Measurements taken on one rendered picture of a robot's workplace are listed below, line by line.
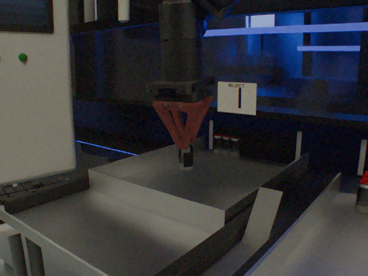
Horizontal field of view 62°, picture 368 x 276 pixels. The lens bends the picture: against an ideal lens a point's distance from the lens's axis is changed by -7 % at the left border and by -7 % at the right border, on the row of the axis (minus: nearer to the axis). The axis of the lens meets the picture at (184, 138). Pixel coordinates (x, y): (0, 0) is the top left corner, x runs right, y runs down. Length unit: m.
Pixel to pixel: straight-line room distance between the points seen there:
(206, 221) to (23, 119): 0.57
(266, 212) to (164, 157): 0.34
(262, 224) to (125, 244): 0.16
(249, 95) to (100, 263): 0.42
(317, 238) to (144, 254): 0.21
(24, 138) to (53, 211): 0.39
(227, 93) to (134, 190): 0.29
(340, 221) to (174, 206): 0.22
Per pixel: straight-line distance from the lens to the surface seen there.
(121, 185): 0.50
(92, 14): 0.95
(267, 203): 0.40
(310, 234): 0.43
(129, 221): 0.45
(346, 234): 0.44
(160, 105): 0.45
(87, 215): 0.48
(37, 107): 0.87
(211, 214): 0.41
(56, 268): 1.46
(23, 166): 0.88
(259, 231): 0.39
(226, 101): 0.66
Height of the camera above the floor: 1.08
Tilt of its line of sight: 12 degrees down
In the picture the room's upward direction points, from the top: straight up
